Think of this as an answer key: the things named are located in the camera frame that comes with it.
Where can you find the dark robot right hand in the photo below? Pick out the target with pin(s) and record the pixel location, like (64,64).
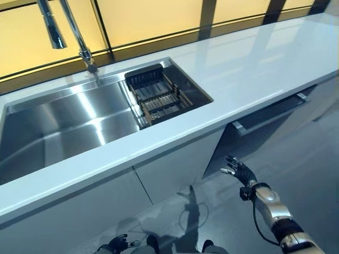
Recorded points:
(245,173)

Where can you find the dark robot left hand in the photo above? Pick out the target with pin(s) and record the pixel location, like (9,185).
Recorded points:
(116,244)

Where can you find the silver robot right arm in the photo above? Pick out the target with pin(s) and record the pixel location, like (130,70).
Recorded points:
(280,211)

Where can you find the dishwasher door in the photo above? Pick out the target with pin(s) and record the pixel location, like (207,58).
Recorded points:
(265,124)

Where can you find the black robot foot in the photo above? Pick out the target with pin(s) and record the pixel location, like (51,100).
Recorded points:
(208,244)
(153,243)

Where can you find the white glossy cabinet front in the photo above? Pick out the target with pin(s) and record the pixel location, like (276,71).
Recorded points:
(92,206)

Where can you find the black dish drying rack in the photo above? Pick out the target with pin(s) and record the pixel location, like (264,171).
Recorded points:
(159,100)

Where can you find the stainless steel sink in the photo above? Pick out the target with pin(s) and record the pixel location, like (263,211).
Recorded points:
(66,124)

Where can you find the chrome gooseneck faucet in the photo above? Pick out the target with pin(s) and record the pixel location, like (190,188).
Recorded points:
(76,34)

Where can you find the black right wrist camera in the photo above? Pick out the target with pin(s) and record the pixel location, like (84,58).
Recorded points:
(246,192)

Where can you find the yellow window dark frame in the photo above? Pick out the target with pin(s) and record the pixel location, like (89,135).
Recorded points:
(132,23)

